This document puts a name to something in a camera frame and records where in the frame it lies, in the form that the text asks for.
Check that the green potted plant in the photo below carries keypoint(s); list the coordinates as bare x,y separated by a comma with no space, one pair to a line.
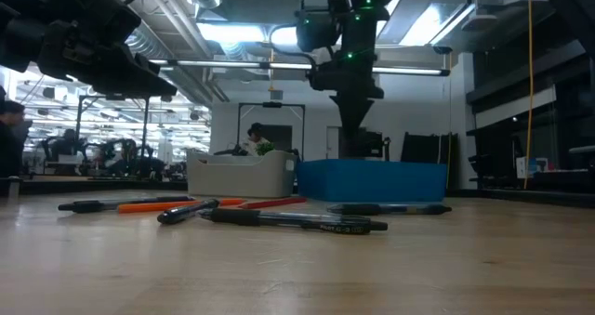
265,148

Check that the person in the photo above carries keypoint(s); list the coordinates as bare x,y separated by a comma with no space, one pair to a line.
255,130
11,143

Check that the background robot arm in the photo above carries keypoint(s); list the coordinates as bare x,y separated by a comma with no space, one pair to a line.
123,150

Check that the black panel board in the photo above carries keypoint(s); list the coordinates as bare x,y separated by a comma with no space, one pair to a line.
418,148

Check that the black retractable pen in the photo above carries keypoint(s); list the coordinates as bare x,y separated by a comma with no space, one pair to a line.
372,209
88,206
181,214

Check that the dark monitor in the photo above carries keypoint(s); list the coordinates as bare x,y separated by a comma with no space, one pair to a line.
374,143

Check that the orange pencil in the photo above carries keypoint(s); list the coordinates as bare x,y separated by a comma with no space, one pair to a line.
149,207

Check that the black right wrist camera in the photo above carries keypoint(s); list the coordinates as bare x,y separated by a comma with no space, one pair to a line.
325,80

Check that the black pen with Pilot print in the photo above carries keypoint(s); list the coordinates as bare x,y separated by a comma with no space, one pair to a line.
288,219

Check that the red pencil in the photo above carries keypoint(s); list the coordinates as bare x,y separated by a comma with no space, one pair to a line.
279,202

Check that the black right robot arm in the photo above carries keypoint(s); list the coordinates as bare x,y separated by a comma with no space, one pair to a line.
360,31

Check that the black table frame rail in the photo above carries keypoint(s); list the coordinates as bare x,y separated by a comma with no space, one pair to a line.
534,199
93,186

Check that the white sign card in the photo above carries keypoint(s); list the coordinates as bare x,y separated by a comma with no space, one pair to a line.
521,167

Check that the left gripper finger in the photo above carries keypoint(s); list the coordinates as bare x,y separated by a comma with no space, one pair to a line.
130,80
148,60

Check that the white plastic bin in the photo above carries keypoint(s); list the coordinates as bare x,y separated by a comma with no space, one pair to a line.
241,178

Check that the black stand frame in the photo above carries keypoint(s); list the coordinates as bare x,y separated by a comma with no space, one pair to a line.
272,104
145,134

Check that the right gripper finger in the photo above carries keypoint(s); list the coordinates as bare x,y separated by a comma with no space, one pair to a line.
353,120

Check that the blue plastic bin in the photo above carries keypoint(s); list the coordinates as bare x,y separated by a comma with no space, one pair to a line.
372,180

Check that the long ceiling light tube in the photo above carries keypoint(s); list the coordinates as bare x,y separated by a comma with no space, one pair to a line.
232,64

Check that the black storage rack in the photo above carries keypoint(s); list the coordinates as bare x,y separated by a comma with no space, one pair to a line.
493,161

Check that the white rail bracket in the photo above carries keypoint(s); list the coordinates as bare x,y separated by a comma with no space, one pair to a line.
14,187

